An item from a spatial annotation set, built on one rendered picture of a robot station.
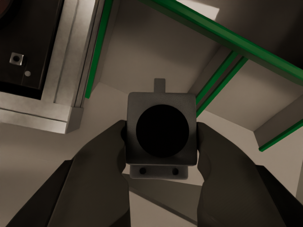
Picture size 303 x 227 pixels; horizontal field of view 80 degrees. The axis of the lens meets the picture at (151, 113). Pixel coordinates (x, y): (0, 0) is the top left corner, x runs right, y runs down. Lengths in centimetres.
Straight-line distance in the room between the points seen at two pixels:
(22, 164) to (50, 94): 19
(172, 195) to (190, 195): 15
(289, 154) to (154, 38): 49
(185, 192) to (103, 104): 117
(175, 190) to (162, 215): 97
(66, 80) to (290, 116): 34
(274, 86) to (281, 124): 6
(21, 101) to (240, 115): 35
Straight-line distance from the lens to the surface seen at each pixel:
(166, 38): 23
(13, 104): 35
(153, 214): 48
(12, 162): 48
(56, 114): 33
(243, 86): 30
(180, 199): 149
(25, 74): 33
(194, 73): 25
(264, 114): 34
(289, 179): 63
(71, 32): 35
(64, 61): 34
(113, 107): 41
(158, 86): 16
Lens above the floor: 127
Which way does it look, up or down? 80 degrees down
